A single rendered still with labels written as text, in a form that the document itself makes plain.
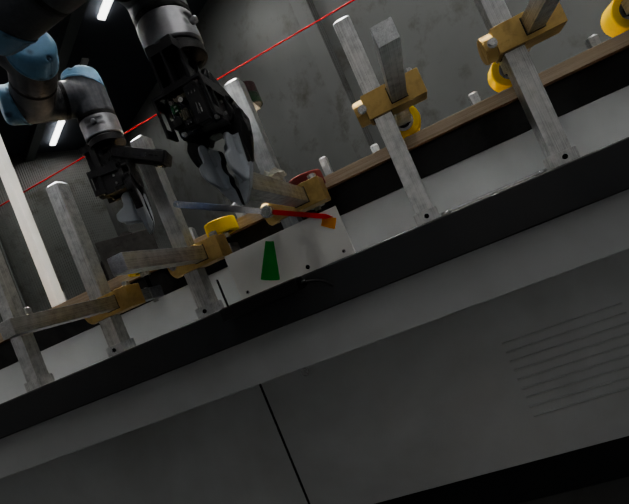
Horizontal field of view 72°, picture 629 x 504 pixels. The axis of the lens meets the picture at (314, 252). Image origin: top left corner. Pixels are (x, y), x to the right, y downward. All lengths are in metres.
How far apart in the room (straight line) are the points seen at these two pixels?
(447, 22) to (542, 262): 5.72
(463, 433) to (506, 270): 0.46
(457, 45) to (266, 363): 5.73
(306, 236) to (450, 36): 5.68
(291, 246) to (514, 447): 0.70
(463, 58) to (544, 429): 5.51
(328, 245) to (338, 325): 0.17
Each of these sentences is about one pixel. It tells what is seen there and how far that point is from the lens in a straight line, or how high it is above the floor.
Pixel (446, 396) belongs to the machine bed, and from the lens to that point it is 1.14.
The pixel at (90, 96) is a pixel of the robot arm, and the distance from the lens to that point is 1.02.
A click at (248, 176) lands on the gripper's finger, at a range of 0.58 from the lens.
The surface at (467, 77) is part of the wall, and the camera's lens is 6.27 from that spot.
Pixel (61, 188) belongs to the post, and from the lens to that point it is 1.19.
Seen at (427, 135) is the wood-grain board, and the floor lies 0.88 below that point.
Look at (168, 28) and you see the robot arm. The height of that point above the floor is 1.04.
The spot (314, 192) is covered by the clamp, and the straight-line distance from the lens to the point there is 0.87.
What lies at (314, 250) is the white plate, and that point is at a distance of 0.87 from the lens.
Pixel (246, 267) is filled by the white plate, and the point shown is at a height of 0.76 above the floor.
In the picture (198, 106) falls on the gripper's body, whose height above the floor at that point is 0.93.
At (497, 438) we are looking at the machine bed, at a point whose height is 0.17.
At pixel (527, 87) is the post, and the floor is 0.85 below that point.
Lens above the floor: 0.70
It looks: 3 degrees up
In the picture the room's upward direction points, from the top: 23 degrees counter-clockwise
